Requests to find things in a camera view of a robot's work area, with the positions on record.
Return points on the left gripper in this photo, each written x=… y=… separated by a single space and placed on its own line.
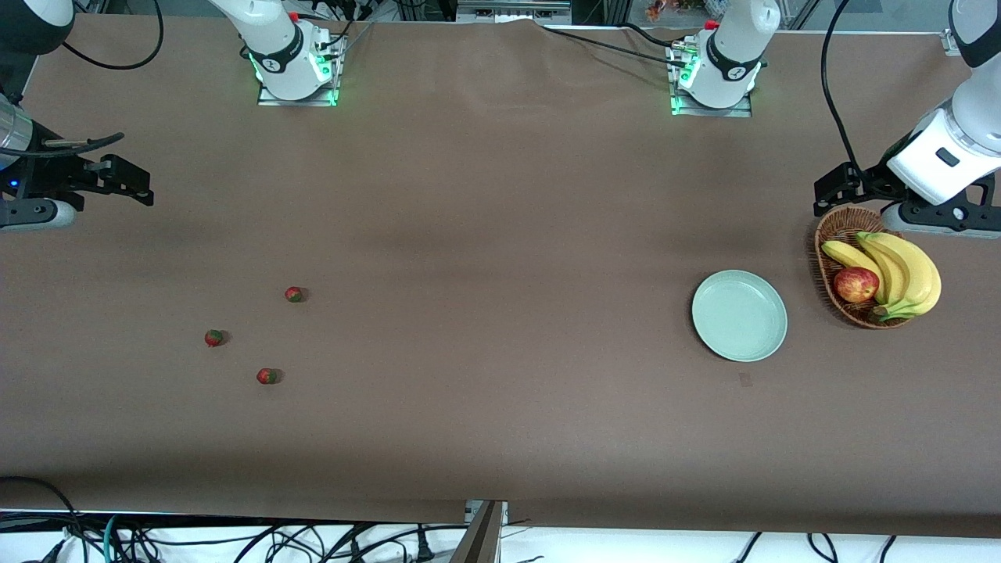
x=882 y=175

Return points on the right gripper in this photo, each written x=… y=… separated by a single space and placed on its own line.
x=41 y=177

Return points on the red strawberry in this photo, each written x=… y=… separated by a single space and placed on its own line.
x=213 y=337
x=267 y=376
x=293 y=294

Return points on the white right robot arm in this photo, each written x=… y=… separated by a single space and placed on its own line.
x=274 y=31

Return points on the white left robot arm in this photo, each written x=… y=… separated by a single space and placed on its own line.
x=735 y=39

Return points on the pale green plate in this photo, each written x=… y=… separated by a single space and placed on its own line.
x=739 y=317

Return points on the brown wicker basket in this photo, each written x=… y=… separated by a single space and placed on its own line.
x=841 y=227

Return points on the red apple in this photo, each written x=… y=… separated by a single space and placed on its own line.
x=856 y=284

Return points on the yellow banana bunch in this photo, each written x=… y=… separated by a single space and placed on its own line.
x=911 y=270

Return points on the orange background objects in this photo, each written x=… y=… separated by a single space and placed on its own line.
x=657 y=9

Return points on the brown table cover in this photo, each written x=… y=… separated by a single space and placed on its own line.
x=500 y=234

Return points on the wooden beam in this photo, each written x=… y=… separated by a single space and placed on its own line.
x=481 y=543

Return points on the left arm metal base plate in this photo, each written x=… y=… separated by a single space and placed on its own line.
x=735 y=112

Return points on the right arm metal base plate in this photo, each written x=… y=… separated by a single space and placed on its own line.
x=270 y=100

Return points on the aluminium frame unit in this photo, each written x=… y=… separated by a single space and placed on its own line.
x=508 y=12

